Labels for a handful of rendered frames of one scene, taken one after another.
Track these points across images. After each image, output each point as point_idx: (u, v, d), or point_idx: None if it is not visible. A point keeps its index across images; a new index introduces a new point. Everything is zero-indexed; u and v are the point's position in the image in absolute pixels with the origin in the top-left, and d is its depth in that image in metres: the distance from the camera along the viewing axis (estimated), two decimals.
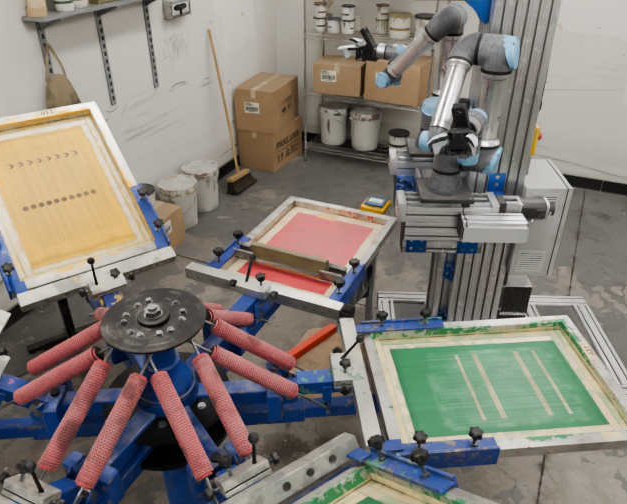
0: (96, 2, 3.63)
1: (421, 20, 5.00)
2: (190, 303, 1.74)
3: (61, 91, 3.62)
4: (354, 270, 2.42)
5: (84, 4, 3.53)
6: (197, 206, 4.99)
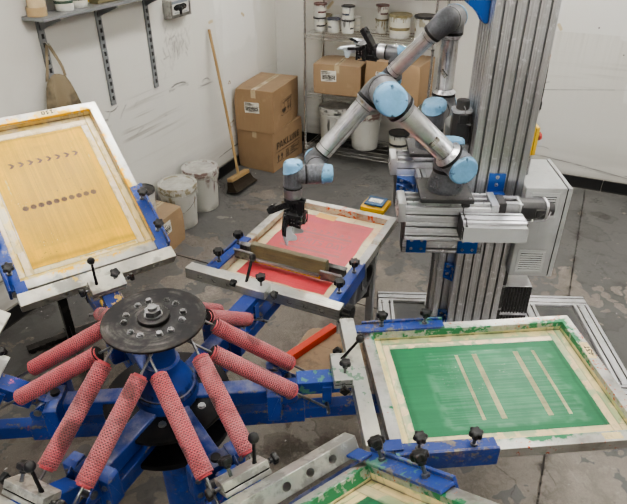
0: (96, 2, 3.63)
1: (421, 20, 5.00)
2: (190, 303, 1.74)
3: (61, 91, 3.62)
4: (354, 270, 2.42)
5: (84, 4, 3.53)
6: (197, 206, 4.99)
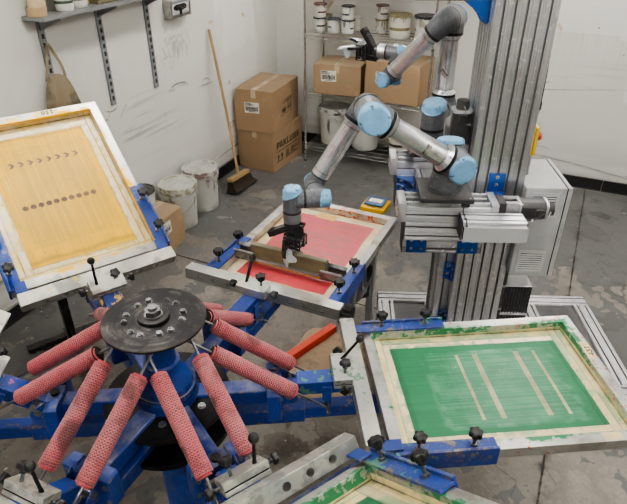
0: (96, 2, 3.63)
1: (421, 20, 5.00)
2: (190, 303, 1.74)
3: (61, 91, 3.62)
4: (354, 270, 2.42)
5: (84, 4, 3.53)
6: (197, 206, 4.99)
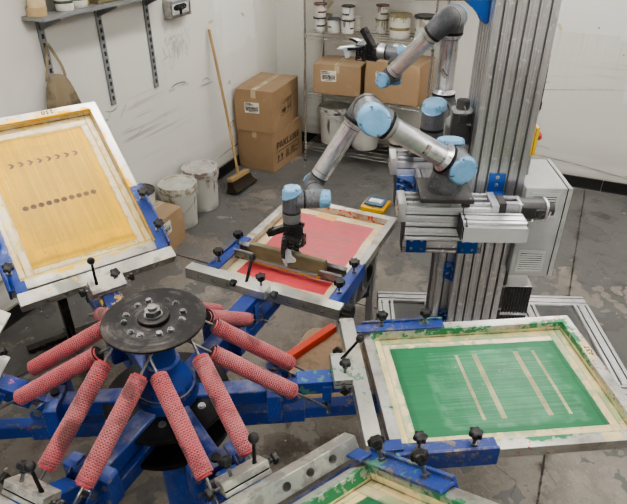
0: (96, 2, 3.63)
1: (421, 20, 5.00)
2: (190, 303, 1.74)
3: (61, 91, 3.62)
4: (354, 270, 2.42)
5: (84, 4, 3.53)
6: (197, 206, 4.99)
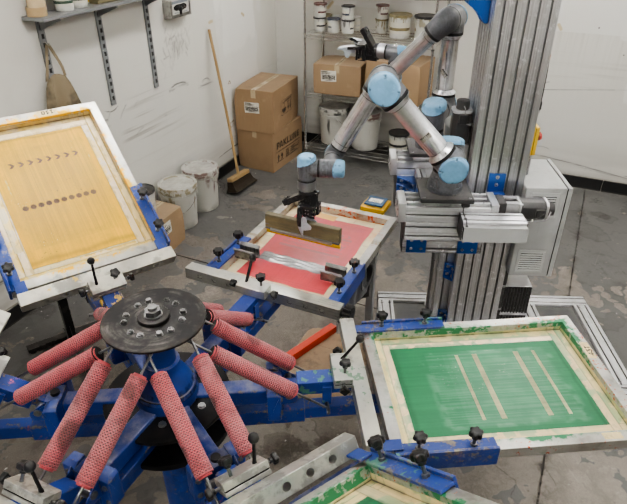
0: (96, 2, 3.63)
1: (421, 20, 5.00)
2: (190, 303, 1.74)
3: (61, 91, 3.62)
4: (354, 270, 2.42)
5: (84, 4, 3.53)
6: (197, 206, 4.99)
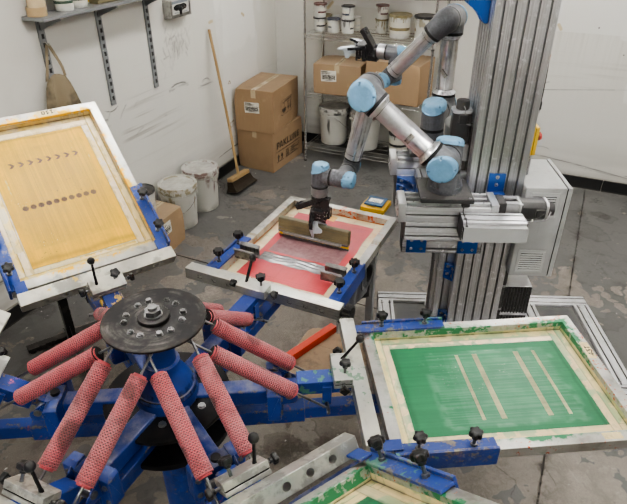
0: (96, 2, 3.63)
1: (421, 20, 5.00)
2: (190, 303, 1.74)
3: (61, 91, 3.62)
4: (354, 270, 2.42)
5: (84, 4, 3.53)
6: (197, 206, 4.99)
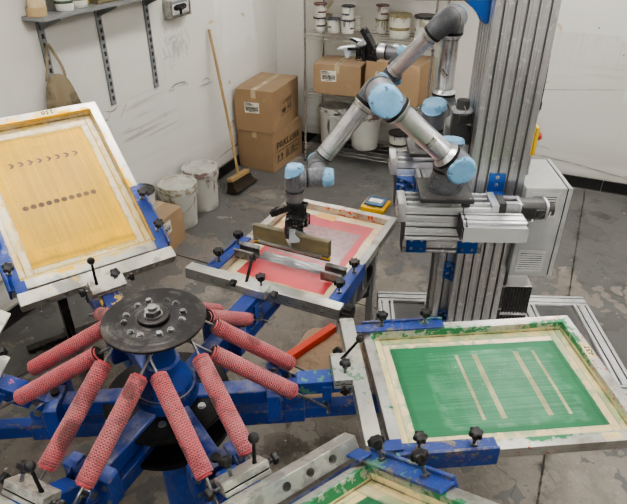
0: (96, 2, 3.63)
1: (421, 20, 5.00)
2: (190, 303, 1.74)
3: (61, 91, 3.62)
4: (354, 270, 2.42)
5: (84, 4, 3.53)
6: (197, 206, 4.99)
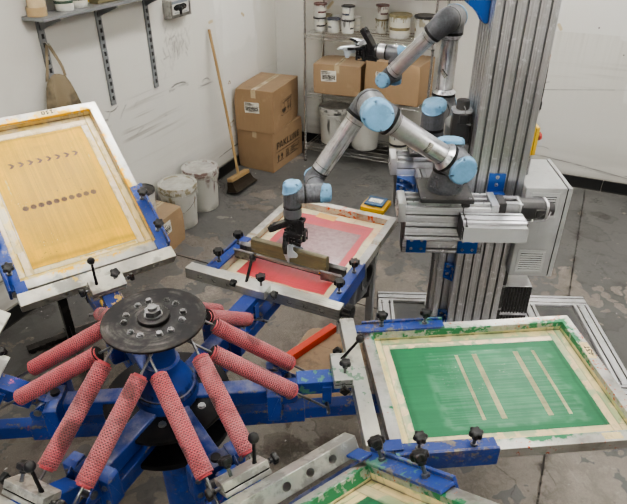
0: (96, 2, 3.63)
1: (421, 20, 5.00)
2: (190, 303, 1.74)
3: (61, 91, 3.62)
4: (354, 270, 2.42)
5: (84, 4, 3.53)
6: (197, 206, 4.99)
